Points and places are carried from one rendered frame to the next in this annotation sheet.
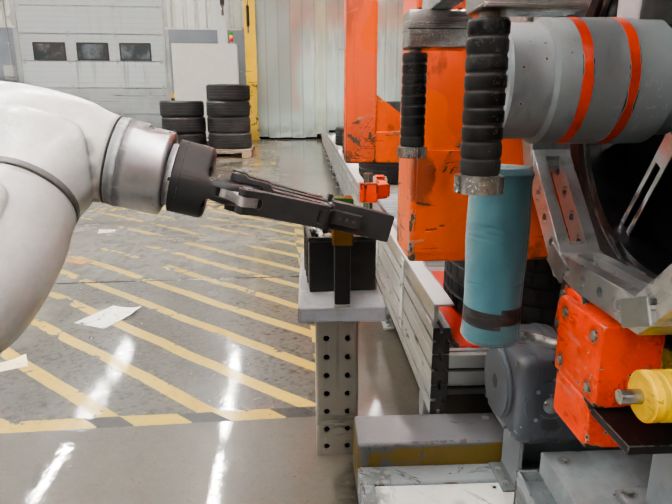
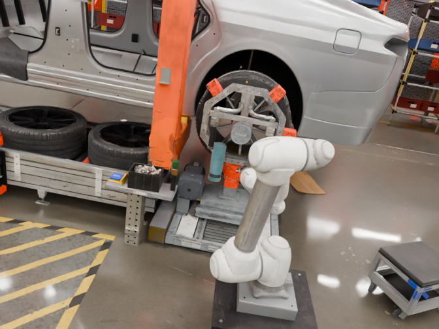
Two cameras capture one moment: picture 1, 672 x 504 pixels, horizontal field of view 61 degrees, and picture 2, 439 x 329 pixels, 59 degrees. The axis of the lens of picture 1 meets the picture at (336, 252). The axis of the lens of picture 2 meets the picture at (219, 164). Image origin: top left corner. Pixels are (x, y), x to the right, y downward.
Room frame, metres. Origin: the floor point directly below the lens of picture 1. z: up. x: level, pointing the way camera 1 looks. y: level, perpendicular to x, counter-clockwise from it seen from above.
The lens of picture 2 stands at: (0.58, 2.13, 1.66)
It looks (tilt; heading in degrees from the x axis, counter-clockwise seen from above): 24 degrees down; 275
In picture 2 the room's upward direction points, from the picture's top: 10 degrees clockwise
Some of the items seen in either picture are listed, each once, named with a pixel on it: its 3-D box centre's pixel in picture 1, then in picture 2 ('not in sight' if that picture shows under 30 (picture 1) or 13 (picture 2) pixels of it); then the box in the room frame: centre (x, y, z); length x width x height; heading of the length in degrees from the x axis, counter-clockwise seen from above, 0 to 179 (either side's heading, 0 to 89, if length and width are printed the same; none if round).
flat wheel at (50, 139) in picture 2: not in sight; (43, 131); (2.28, -0.61, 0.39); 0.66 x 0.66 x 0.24
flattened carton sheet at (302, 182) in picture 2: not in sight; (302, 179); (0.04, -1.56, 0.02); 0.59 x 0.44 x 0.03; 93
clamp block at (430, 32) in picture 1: (437, 29); (215, 119); (0.85, -0.14, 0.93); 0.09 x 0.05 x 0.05; 93
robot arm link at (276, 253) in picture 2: not in sight; (272, 258); (0.39, 0.57, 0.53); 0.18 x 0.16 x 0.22; 30
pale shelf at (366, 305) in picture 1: (336, 281); (142, 187); (1.24, 0.00, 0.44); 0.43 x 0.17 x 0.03; 3
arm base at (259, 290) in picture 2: not in sight; (271, 281); (0.36, 0.56, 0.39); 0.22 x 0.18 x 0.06; 17
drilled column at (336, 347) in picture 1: (336, 366); (135, 215); (1.27, 0.00, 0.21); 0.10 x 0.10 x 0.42; 3
